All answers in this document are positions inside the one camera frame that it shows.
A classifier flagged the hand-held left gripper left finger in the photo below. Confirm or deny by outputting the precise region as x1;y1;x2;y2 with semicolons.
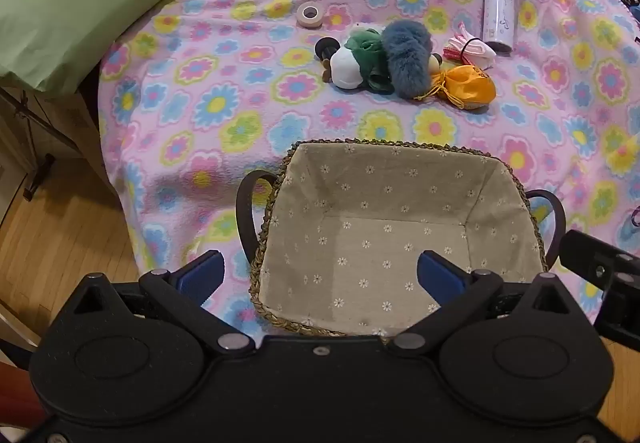
70;250;251;355

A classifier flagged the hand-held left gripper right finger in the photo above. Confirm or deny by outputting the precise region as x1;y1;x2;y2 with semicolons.
387;250;571;356

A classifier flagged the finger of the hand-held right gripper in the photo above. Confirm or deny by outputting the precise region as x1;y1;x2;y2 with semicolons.
558;230;640;354

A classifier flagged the woven basket with fabric lining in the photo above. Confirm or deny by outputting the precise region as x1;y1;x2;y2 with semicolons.
236;138;567;339

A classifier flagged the orange drawstring pouch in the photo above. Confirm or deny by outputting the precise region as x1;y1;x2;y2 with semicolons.
414;65;497;112

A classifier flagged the blue fluffy pouch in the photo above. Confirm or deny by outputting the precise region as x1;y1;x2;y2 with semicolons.
382;20;433;100

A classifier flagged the pink and white striped cloth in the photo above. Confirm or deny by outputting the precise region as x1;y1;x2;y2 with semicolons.
445;23;497;71

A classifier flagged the green and white plush toy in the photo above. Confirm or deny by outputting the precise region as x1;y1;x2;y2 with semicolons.
347;25;396;94

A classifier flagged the black round object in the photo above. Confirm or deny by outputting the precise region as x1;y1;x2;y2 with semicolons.
314;37;340;61

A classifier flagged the beige tape roll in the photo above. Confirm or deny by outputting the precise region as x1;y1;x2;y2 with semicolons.
296;2;324;28

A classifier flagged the floral fleece blanket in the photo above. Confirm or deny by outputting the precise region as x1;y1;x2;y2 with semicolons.
97;0;640;339

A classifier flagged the purple and white bottle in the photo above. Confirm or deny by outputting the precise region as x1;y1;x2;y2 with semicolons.
481;0;515;56

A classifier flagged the green cloth bag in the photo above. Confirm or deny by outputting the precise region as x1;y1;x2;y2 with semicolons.
0;0;203;96

